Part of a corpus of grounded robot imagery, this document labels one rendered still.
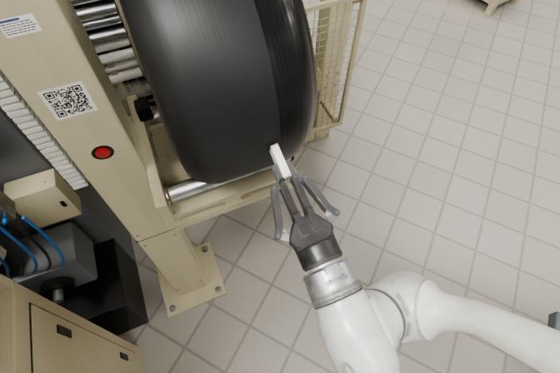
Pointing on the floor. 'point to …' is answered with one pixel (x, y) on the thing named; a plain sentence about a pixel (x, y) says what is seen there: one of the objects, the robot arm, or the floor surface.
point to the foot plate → (214, 287)
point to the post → (163, 246)
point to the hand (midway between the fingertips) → (280, 162)
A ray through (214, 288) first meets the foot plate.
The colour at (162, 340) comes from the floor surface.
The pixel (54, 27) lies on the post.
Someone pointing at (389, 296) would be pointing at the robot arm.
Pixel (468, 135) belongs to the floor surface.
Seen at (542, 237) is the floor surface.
